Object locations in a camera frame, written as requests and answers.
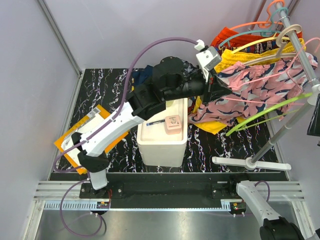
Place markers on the teal hanger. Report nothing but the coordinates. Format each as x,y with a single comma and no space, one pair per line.
264,32

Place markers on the orange hanger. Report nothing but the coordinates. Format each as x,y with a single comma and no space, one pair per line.
264,24

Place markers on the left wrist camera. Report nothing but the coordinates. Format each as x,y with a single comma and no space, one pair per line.
207,58

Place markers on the dark red patterned shorts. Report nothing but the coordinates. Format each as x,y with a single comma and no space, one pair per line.
260,47

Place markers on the white foam box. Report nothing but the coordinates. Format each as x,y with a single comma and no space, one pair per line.
157,148

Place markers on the orange red shorts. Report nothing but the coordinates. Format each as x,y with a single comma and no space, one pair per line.
235,42

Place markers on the beige hanger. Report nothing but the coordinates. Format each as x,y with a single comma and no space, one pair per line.
280,50

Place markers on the pink white patterned shorts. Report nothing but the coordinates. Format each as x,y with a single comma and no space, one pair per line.
228,108

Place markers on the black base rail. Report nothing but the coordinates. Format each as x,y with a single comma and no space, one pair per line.
197,186

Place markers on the yellow shorts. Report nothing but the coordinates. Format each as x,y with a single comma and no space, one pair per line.
214,127

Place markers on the green hanger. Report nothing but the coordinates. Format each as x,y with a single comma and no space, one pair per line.
243,125

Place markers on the blue pen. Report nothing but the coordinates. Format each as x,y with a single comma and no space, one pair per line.
155,122

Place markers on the pink small box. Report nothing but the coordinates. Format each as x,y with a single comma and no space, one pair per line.
173,124

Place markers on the cream yellow hanger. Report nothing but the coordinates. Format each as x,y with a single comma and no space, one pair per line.
274,38

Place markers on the navy blue shorts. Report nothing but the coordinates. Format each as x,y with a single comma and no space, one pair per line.
141,75

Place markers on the dark leaf-pattern shorts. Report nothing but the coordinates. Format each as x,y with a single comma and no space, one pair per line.
188,68

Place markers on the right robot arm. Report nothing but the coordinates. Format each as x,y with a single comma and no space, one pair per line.
272,226

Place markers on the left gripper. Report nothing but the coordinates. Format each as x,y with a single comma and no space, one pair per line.
215,88

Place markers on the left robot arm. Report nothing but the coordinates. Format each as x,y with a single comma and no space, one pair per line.
167,83

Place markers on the pink hanger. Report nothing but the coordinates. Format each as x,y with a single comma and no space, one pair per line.
300,53
270,83

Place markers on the metal clothes rack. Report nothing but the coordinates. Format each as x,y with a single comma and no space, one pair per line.
313,99

